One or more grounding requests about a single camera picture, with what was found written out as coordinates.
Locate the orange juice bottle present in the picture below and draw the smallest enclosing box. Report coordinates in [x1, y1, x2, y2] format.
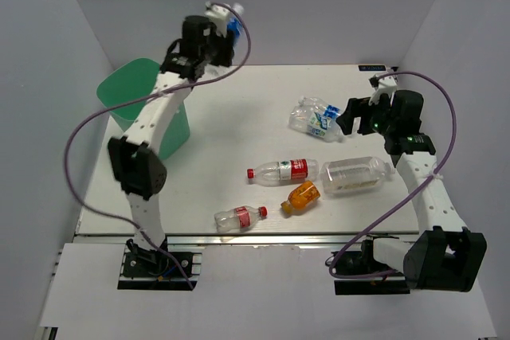
[280, 181, 320, 215]

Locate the large clear bottle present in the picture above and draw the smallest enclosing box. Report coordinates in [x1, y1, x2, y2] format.
[320, 156, 395, 195]

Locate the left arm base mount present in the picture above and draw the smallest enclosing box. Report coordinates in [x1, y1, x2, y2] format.
[117, 247, 202, 291]

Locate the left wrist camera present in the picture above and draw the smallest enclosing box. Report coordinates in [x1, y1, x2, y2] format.
[205, 2, 231, 37]

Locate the green plastic bin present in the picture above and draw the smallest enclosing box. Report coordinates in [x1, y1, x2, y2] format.
[96, 58, 190, 166]

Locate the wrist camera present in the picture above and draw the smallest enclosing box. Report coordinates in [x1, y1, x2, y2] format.
[205, 2, 231, 37]
[369, 72, 398, 105]

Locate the green blue label bottle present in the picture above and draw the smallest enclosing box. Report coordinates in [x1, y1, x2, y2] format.
[288, 105, 343, 143]

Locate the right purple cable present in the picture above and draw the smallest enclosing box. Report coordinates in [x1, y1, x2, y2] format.
[328, 70, 457, 279]

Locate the small red label bottle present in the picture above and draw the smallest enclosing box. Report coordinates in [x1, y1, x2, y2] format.
[214, 205, 268, 233]

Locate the purple cable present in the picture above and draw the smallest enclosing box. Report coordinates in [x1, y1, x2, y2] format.
[65, 0, 253, 290]
[328, 70, 457, 279]

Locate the large red label bottle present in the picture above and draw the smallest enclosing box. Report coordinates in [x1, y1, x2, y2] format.
[246, 158, 320, 187]

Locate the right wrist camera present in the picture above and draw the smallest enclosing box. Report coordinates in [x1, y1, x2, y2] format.
[369, 72, 398, 105]

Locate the clear bottle blue label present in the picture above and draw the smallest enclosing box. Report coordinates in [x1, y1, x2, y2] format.
[298, 96, 342, 119]

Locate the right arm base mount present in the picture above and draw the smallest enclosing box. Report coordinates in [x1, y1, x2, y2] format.
[333, 251, 410, 296]

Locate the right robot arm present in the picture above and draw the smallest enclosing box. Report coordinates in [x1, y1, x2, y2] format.
[329, 90, 487, 292]

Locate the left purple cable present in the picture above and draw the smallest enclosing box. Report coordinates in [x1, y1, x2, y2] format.
[65, 0, 253, 290]

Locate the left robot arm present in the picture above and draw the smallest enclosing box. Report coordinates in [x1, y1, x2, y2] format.
[108, 10, 239, 276]

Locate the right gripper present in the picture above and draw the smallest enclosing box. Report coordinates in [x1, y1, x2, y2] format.
[335, 92, 395, 137]

